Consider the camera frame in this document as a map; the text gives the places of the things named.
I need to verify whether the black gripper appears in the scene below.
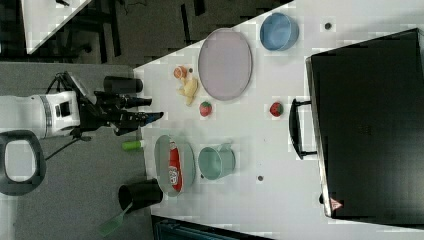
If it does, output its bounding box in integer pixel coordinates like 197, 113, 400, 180
77, 91, 164, 136

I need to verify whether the red plush ketchup bottle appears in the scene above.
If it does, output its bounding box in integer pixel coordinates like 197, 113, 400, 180
168, 141, 182, 192

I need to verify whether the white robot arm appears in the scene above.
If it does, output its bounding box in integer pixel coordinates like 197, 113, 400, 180
1, 91, 163, 139

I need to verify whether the grey oval strainer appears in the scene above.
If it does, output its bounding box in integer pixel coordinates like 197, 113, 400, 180
154, 135, 196, 197

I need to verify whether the black cylinder upper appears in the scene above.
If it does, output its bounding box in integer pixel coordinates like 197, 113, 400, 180
103, 76, 143, 94

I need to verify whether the black cylinder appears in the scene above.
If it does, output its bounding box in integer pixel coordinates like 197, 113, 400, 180
103, 76, 143, 94
118, 179, 163, 213

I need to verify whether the green marker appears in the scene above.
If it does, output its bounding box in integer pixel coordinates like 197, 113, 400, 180
121, 140, 145, 151

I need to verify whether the yellow plush banana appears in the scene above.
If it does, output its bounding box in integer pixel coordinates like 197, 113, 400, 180
177, 77, 198, 106

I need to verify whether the red plush strawberry left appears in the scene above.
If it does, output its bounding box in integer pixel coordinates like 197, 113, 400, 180
199, 101, 212, 117

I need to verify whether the red plush strawberry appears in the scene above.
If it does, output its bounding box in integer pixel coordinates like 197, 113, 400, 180
269, 102, 284, 117
199, 101, 212, 117

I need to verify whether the black cylinder lower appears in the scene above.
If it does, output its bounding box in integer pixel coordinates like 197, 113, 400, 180
118, 179, 163, 213

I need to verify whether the teal metal cup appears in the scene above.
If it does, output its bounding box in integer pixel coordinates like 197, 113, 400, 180
198, 143, 236, 180

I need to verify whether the large grey oval plate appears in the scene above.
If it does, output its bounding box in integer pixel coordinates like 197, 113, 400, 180
198, 28, 252, 101

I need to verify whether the green spatula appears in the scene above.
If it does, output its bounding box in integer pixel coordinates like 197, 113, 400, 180
99, 203, 132, 237

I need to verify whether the black white chair seat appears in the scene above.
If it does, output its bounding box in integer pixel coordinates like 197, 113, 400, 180
0, 130, 46, 196

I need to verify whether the white side table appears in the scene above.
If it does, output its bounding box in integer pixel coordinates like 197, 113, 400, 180
20, 0, 92, 54

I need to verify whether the red plush strawberry right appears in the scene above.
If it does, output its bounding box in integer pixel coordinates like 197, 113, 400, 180
269, 102, 284, 117

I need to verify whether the blue bowl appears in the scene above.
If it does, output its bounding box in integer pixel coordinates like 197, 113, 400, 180
260, 13, 299, 51

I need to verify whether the black toaster oven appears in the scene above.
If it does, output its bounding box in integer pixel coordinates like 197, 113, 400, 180
306, 29, 424, 229

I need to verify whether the black oven door handle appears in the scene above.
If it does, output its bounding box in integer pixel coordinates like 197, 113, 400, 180
289, 99, 317, 159

